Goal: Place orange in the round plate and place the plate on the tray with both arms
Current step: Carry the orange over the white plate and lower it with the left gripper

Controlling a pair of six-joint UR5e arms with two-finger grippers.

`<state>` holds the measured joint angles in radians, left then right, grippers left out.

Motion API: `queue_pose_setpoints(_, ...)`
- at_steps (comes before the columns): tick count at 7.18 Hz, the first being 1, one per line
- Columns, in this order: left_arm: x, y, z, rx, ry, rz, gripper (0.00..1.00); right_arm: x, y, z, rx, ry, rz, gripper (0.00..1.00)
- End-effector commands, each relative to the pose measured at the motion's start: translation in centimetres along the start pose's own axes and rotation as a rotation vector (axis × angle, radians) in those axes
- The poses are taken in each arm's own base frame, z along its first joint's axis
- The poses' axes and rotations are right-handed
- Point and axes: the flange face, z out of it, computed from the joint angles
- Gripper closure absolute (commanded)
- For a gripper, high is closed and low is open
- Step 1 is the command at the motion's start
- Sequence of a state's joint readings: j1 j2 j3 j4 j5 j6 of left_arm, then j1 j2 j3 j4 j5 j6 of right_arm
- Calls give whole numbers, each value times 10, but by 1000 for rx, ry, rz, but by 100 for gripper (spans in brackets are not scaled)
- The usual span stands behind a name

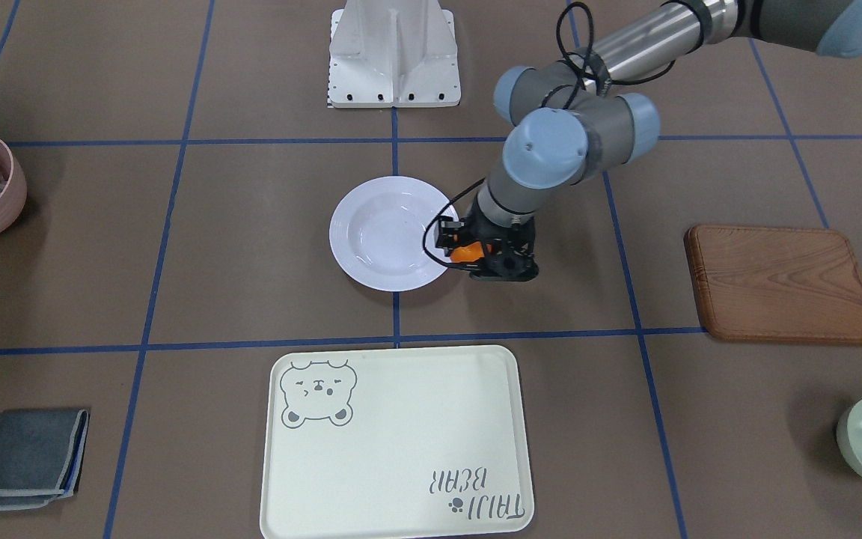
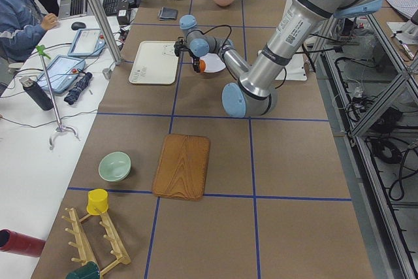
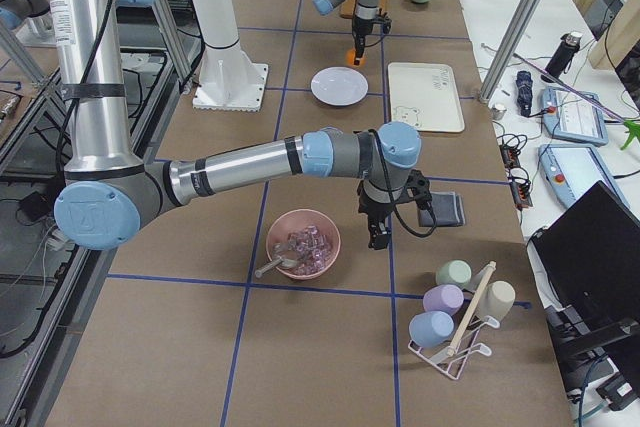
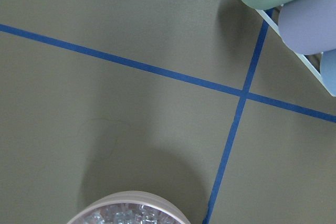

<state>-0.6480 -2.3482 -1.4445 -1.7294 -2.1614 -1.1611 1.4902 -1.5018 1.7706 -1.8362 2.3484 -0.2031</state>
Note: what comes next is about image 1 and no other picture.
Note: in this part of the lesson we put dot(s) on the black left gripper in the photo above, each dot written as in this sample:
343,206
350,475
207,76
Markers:
448,235

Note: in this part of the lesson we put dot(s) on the orange mandarin fruit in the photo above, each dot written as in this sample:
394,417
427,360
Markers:
469,254

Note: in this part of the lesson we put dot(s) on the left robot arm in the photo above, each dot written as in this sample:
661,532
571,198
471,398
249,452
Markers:
567,127

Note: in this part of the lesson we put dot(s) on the cream bear tray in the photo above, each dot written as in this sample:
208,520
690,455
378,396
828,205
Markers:
396,443

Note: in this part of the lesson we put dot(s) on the white round plate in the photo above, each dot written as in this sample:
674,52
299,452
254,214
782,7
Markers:
378,233

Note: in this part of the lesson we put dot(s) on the folded grey cloth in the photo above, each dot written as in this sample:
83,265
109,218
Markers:
41,455

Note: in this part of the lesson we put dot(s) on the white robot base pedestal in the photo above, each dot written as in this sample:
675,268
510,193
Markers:
393,54

